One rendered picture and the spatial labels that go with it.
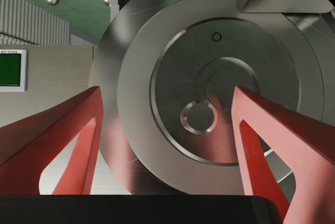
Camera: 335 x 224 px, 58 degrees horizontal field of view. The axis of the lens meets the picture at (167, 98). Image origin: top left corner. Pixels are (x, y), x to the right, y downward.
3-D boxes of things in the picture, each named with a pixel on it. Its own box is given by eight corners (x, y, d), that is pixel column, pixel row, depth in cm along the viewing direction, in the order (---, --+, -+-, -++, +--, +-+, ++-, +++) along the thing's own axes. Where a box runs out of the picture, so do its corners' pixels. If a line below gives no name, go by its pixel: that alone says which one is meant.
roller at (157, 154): (335, 6, 17) (313, 213, 16) (234, 74, 43) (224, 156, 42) (132, -22, 17) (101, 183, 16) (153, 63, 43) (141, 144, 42)
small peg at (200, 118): (225, 119, 12) (198, 142, 12) (214, 119, 15) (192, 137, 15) (202, 92, 12) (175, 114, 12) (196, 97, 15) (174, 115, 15)
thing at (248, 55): (334, 99, 15) (218, 199, 15) (314, 101, 17) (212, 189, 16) (234, -15, 15) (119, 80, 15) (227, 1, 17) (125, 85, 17)
